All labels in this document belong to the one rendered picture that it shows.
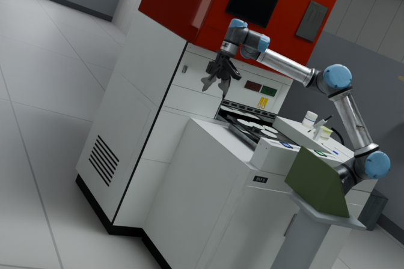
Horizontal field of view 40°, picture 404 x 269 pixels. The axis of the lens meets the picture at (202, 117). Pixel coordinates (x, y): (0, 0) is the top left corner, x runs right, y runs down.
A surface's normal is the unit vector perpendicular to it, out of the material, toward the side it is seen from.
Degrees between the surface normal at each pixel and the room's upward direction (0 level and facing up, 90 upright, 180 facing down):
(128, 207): 90
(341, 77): 61
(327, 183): 90
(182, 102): 90
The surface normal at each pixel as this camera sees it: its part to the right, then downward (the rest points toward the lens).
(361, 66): -0.83, -0.24
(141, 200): 0.48, 0.40
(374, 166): 0.20, -0.02
